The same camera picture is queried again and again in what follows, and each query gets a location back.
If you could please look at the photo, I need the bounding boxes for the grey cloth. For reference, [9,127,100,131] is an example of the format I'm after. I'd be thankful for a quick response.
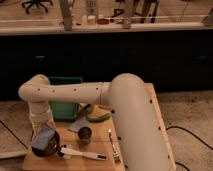
[68,117,89,133]

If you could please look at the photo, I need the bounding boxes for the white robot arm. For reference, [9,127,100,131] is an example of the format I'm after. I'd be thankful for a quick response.
[18,73,175,171]

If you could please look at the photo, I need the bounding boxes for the black office chair base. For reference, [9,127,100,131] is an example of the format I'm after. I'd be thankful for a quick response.
[22,0,53,14]

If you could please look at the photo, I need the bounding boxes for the grey blue sponge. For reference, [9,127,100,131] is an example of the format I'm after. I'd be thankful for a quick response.
[32,126,55,150]

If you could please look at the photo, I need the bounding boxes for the small metal cup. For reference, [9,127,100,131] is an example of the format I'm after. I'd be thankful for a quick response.
[78,127,92,144]

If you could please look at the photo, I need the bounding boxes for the white handled brush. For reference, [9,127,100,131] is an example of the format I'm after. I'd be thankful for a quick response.
[59,146,107,161]

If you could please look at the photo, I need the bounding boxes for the metal fork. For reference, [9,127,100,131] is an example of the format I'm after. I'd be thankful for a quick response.
[108,129,121,163]

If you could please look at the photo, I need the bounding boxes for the wooden table board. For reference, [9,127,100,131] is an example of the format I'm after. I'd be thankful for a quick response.
[22,83,176,171]

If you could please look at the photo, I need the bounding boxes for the black cable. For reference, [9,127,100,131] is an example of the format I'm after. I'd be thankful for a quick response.
[165,125,213,171]

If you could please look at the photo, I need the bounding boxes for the green plastic bin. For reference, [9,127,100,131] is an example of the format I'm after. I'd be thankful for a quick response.
[49,77,83,122]

